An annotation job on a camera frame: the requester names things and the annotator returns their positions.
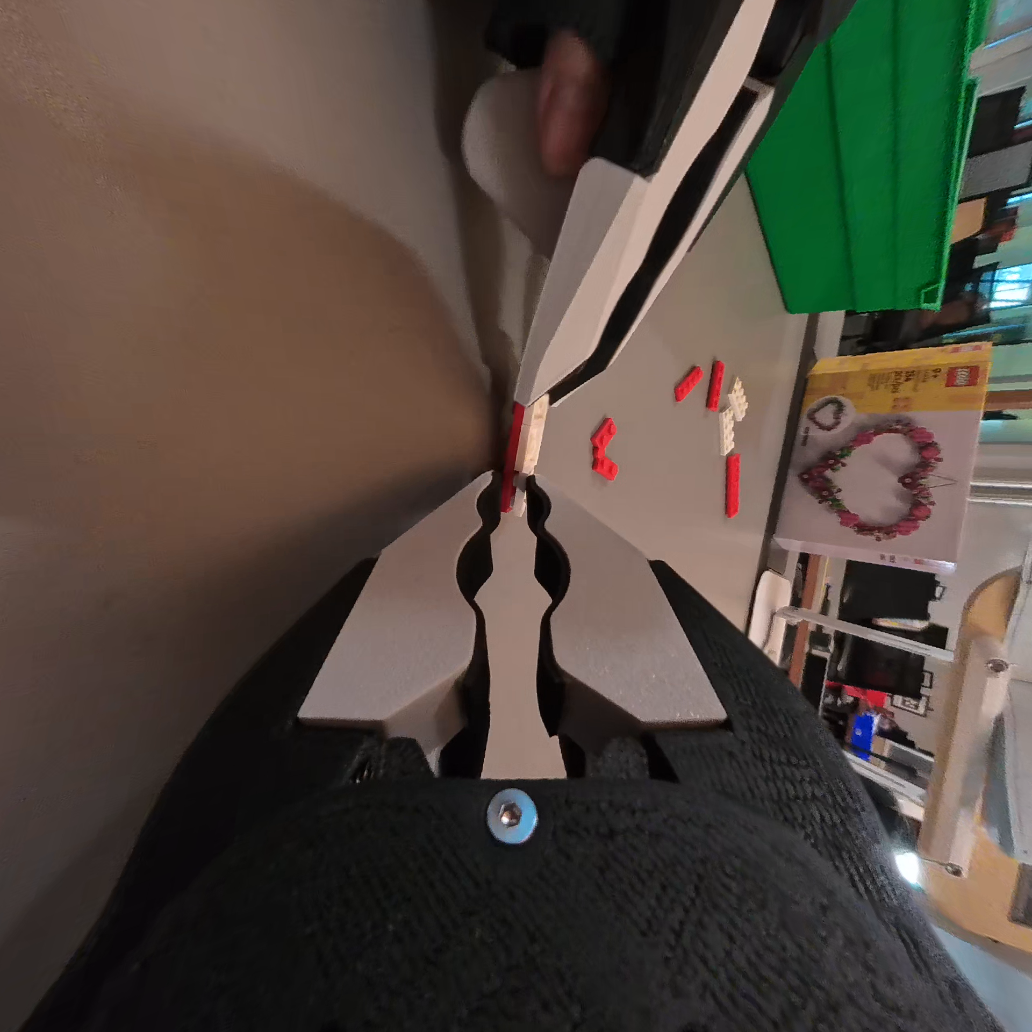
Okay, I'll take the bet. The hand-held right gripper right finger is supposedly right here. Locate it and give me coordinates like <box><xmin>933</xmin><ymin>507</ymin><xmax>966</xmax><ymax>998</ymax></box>
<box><xmin>526</xmin><ymin>474</ymin><xmax>730</xmax><ymax>782</ymax></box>

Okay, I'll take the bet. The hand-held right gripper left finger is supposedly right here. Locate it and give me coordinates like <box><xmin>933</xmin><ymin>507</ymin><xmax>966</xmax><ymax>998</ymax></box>
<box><xmin>297</xmin><ymin>470</ymin><xmax>495</xmax><ymax>779</ymax></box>

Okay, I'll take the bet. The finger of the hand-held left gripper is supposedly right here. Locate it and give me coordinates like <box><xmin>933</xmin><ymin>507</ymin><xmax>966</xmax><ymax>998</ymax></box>
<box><xmin>514</xmin><ymin>0</ymin><xmax>777</xmax><ymax>406</ymax></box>
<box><xmin>547</xmin><ymin>81</ymin><xmax>775</xmax><ymax>408</ymax></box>

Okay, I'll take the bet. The person's left hand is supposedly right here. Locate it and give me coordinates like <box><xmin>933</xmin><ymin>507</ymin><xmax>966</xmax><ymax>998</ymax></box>
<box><xmin>539</xmin><ymin>31</ymin><xmax>607</xmax><ymax>177</ymax></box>

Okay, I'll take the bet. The light wooden furniture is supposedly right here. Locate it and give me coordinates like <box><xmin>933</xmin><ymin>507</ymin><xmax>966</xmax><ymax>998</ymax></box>
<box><xmin>919</xmin><ymin>564</ymin><xmax>1032</xmax><ymax>928</ymax></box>

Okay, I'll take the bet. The lego set box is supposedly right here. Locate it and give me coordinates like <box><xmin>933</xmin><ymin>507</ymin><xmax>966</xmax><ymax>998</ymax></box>
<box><xmin>772</xmin><ymin>342</ymin><xmax>994</xmax><ymax>575</ymax></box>

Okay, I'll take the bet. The red white angled lego frame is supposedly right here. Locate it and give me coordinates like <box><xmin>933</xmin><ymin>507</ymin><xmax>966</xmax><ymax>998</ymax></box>
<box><xmin>498</xmin><ymin>393</ymin><xmax>551</xmax><ymax>519</ymax></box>

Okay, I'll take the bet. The green plastic bin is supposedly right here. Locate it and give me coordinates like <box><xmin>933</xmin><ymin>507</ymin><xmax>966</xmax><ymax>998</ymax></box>
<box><xmin>743</xmin><ymin>0</ymin><xmax>994</xmax><ymax>316</ymax></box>

